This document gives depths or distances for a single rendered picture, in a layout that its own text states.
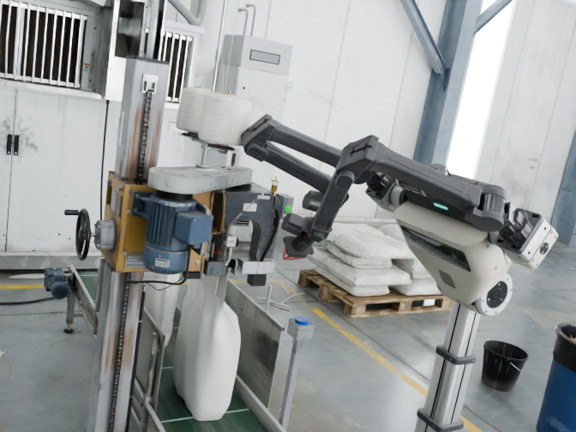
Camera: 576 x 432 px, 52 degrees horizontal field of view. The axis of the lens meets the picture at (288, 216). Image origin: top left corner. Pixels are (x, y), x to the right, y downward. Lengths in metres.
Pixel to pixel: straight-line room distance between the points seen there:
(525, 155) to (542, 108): 0.73
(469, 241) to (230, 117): 0.83
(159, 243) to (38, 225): 3.00
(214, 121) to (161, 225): 0.37
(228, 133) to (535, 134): 8.11
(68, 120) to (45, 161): 0.35
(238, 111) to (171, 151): 3.09
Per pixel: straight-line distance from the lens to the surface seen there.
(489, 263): 1.86
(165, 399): 2.69
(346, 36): 7.25
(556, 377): 3.85
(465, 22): 7.91
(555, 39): 9.79
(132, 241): 2.13
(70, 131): 4.79
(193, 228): 1.89
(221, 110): 1.94
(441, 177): 1.56
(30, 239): 4.94
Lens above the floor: 1.74
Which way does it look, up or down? 12 degrees down
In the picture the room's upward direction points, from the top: 10 degrees clockwise
